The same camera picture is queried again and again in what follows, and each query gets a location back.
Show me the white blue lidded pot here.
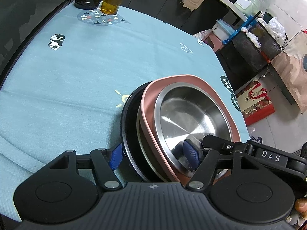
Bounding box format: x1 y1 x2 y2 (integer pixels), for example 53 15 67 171
212 19 235 41

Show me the green plate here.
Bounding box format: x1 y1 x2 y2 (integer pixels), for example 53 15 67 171
136 106 170 182

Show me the person's hand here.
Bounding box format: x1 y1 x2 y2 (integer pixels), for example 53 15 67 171
286 197 307 229

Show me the black plastic bowl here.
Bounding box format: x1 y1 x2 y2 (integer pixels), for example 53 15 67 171
120 83 158 182

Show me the black mesh rack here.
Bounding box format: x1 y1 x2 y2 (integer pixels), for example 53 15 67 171
216 12 281 91

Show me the blue tablecloth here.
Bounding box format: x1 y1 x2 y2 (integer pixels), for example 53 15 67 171
1 5 249 220

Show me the pink plastic stool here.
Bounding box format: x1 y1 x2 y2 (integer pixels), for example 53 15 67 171
205 34 223 52

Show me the stainless steel bowl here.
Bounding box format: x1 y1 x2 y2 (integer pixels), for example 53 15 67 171
154 83 233 177

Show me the red gift bag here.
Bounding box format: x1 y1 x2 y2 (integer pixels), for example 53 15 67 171
236 78 275 126

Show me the pink square dish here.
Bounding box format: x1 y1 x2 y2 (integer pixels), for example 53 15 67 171
140 75 241 185

